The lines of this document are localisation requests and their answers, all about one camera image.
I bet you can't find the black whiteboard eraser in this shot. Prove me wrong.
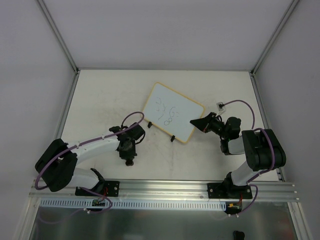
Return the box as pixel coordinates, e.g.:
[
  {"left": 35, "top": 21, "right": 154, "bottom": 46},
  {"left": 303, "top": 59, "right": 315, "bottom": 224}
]
[{"left": 125, "top": 159, "right": 134, "bottom": 167}]

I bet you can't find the yellow framed whiteboard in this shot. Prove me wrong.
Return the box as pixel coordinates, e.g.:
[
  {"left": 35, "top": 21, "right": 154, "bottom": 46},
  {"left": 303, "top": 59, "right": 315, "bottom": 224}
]
[{"left": 142, "top": 82, "right": 205, "bottom": 144}]

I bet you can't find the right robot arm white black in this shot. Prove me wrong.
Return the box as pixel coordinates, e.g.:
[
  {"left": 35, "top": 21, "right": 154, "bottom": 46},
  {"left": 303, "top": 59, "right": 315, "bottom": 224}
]
[{"left": 190, "top": 112, "right": 286, "bottom": 200}]

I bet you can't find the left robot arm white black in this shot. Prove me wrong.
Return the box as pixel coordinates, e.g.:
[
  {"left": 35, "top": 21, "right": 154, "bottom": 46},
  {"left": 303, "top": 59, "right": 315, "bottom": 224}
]
[{"left": 34, "top": 122, "right": 146, "bottom": 196}]

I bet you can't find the left black whiteboard foot clip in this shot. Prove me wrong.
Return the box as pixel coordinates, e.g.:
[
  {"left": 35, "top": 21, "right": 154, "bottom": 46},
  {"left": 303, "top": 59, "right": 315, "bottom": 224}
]
[{"left": 147, "top": 121, "right": 153, "bottom": 129}]

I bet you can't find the black object at bottom edge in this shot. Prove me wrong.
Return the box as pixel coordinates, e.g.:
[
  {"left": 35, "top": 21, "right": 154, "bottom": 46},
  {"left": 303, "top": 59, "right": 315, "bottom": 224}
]
[{"left": 233, "top": 230, "right": 245, "bottom": 240}]

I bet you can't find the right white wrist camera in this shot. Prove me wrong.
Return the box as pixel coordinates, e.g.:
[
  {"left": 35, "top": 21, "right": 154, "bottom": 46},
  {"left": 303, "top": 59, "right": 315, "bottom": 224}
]
[{"left": 216, "top": 102, "right": 226, "bottom": 112}]

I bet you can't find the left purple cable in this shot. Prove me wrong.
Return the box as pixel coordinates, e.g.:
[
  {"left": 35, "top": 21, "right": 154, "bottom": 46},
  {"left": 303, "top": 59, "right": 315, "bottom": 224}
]
[{"left": 34, "top": 111, "right": 145, "bottom": 213}]

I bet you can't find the purple cable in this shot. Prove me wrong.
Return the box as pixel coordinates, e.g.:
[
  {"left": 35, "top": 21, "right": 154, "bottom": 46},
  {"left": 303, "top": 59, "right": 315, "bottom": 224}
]
[
  {"left": 223, "top": 99, "right": 277, "bottom": 216},
  {"left": 34, "top": 111, "right": 145, "bottom": 213}
]

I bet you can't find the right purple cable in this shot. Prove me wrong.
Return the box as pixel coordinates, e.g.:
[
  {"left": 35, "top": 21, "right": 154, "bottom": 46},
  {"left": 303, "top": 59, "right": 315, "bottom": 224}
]
[{"left": 223, "top": 99, "right": 277, "bottom": 216}]

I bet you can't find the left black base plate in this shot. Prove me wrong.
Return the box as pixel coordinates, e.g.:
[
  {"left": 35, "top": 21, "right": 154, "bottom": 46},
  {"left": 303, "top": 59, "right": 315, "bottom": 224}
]
[{"left": 75, "top": 180, "right": 120, "bottom": 197}]

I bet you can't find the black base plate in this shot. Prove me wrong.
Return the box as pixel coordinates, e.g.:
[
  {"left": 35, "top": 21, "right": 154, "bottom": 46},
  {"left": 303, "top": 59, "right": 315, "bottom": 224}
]
[
  {"left": 207, "top": 182, "right": 253, "bottom": 200},
  {"left": 75, "top": 180, "right": 120, "bottom": 197}
]

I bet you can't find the white slotted cable duct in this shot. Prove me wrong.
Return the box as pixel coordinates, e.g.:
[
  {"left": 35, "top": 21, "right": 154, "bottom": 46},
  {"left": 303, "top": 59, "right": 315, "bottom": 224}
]
[{"left": 39, "top": 198, "right": 227, "bottom": 212}]

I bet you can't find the aluminium mounting rail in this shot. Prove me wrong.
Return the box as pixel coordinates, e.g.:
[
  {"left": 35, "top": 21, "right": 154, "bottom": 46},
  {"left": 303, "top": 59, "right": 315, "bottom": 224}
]
[{"left": 28, "top": 177, "right": 300, "bottom": 202}]

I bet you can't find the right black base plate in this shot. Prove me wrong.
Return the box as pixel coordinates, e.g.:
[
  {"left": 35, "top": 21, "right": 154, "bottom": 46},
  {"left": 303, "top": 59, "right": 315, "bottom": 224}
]
[{"left": 207, "top": 182, "right": 253, "bottom": 200}]

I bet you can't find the left aluminium frame post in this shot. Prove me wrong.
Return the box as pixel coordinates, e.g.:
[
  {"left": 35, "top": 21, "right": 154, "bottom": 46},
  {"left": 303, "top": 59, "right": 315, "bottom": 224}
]
[{"left": 36, "top": 0, "right": 80, "bottom": 75}]

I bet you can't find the aluminium frame post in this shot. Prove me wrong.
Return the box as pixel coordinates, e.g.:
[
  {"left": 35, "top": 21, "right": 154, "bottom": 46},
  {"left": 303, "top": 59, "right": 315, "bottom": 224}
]
[
  {"left": 36, "top": 0, "right": 80, "bottom": 75},
  {"left": 250, "top": 0, "right": 300, "bottom": 76}
]

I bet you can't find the right aluminium frame post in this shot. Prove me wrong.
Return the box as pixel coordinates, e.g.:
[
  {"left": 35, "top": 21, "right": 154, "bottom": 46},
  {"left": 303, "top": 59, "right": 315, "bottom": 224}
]
[{"left": 250, "top": 0, "right": 300, "bottom": 76}]

